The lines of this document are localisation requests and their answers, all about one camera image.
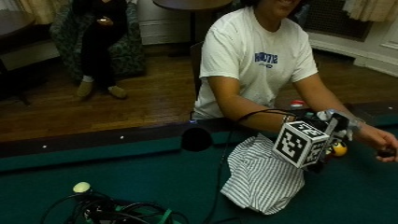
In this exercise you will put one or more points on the small black object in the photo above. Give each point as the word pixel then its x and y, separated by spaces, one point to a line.
pixel 385 153

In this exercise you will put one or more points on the black white yellow soft toy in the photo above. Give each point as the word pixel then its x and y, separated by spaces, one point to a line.
pixel 339 148

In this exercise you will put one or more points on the silver wristband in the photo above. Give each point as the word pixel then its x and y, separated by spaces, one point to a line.
pixel 357 123

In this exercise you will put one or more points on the white cube with black markers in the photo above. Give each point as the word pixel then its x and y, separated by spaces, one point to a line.
pixel 299 144

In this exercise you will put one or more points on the red and white cap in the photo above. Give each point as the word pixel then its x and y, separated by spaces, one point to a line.
pixel 297 103

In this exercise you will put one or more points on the white striped cloth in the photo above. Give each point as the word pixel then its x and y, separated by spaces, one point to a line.
pixel 261 177

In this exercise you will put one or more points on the person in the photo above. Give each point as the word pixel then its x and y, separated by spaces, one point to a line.
pixel 98 46
pixel 249 62

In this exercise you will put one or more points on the beige curtain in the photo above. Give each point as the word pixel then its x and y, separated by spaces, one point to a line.
pixel 42 11
pixel 371 9

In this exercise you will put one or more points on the beige slipper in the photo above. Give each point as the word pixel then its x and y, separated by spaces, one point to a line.
pixel 84 88
pixel 118 92

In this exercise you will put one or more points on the green patterned armchair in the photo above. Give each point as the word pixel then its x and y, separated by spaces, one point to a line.
pixel 132 53

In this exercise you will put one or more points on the pale round knob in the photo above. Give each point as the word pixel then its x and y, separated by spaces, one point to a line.
pixel 82 187

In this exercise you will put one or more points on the dark wooden side table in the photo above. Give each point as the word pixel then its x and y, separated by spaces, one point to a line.
pixel 16 25

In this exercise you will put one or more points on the dark wall vent grille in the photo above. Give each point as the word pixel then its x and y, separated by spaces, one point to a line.
pixel 336 23

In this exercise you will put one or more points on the round dark pedestal table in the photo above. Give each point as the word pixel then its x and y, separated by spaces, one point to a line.
pixel 194 4

